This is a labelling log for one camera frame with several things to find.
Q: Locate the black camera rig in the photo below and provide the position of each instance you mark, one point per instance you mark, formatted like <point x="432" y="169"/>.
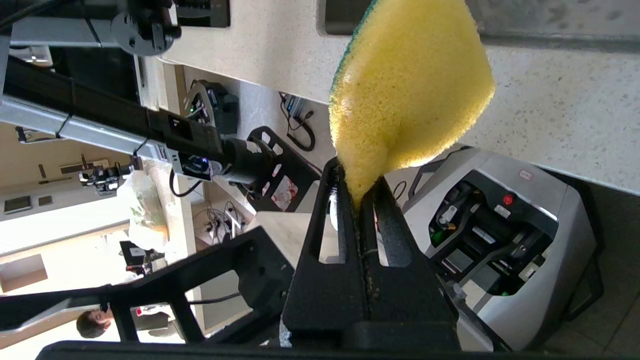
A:
<point x="107" y="177"/>

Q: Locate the yellow green sponge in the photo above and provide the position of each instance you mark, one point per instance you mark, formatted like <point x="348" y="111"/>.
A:
<point x="410" y="90"/>

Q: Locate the black robot chassis panel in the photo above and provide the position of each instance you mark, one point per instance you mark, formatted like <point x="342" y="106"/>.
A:
<point x="295" y="160"/>

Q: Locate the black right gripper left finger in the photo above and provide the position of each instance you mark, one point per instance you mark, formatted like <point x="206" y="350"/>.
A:
<point x="325" y="300"/>

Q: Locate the black induction cooktop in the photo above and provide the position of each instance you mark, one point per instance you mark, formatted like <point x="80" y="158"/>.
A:
<point x="200" y="12"/>

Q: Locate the grey black robot base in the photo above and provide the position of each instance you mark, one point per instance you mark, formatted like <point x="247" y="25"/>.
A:
<point x="215" y="107"/>
<point x="550" y="200"/>

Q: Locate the white plastic bag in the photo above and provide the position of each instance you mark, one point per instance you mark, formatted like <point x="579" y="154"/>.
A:
<point x="142" y="210"/>

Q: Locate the person in grey shirt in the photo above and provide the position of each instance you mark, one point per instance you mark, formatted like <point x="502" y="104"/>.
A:
<point x="125" y="325"/>

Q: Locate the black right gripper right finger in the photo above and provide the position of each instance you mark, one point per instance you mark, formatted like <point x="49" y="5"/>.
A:
<point x="410" y="310"/>

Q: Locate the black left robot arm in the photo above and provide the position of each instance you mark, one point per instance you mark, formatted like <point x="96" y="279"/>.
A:
<point x="100" y="107"/>

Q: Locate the stainless steel sink basin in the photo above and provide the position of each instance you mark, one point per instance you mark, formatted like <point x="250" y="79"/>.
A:
<point x="550" y="20"/>

